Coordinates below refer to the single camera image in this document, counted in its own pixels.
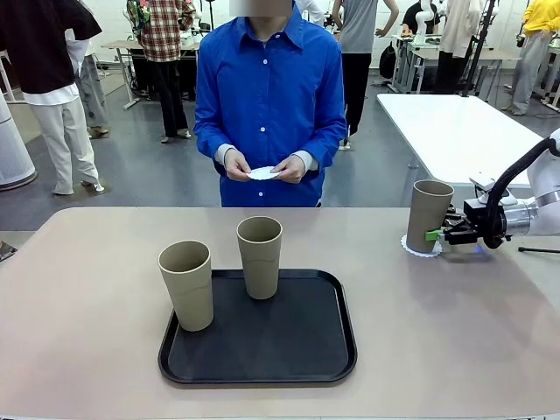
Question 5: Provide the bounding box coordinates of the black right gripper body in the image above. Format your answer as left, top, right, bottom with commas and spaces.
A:
462, 198, 487, 244

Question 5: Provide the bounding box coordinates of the tall beige cup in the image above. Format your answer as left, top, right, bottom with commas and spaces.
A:
157, 241, 215, 333
236, 217, 284, 301
405, 179, 455, 255

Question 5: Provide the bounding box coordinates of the white scalloped paper coaster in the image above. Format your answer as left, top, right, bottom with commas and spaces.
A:
401, 234, 443, 259
245, 165, 284, 181

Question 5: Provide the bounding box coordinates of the person's left forearm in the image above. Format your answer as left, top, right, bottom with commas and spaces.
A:
291, 122, 347, 175

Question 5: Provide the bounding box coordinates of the person's right forearm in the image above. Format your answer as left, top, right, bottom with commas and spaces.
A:
193, 124, 242, 170

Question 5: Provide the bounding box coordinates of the person's left hand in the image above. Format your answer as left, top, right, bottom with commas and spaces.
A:
274, 156, 310, 186

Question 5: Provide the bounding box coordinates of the person's right hand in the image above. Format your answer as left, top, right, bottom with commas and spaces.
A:
225, 150, 254, 181

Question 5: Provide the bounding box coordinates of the white side table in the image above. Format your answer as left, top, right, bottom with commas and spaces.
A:
375, 93, 546, 189

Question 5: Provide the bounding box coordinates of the grey background workbench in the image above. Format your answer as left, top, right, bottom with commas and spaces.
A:
391, 34, 526, 95

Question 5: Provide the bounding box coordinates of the black equipment stand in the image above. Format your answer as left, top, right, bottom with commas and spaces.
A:
461, 0, 500, 100

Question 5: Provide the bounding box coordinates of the bystander in yellow shirt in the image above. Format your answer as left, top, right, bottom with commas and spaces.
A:
500, 0, 560, 117

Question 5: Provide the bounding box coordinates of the black backpack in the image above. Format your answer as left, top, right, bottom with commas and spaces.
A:
378, 42, 397, 80

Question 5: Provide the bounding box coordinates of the bystander in beige top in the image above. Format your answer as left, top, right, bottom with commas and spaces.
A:
437, 0, 482, 95

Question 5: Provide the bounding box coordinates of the seated person in black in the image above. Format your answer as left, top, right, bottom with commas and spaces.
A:
401, 2, 441, 37

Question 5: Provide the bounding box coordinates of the bystander in grey top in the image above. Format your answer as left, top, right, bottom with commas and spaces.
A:
332, 0, 399, 150

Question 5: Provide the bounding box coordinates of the person in blue shirt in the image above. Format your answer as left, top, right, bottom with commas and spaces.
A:
192, 0, 348, 209

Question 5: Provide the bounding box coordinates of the black plastic tray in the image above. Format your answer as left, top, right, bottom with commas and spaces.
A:
157, 269, 359, 386

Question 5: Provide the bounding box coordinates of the bystander in plaid shirt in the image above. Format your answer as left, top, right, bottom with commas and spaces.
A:
126, 0, 196, 144

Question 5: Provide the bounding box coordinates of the light wooden background desk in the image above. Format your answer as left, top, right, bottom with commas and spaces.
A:
101, 39, 202, 110

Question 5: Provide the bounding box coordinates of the bystander in grey trousers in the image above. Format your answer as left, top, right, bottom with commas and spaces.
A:
65, 28, 110, 139

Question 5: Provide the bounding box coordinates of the bystander in black shirt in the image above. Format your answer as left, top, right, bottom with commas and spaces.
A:
0, 0, 106, 196

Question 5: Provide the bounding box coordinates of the thick black cable sleeve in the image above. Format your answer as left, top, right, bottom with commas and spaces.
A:
480, 137, 555, 250

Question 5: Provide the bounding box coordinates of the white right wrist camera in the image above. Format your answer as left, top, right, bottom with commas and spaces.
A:
469, 176, 517, 206

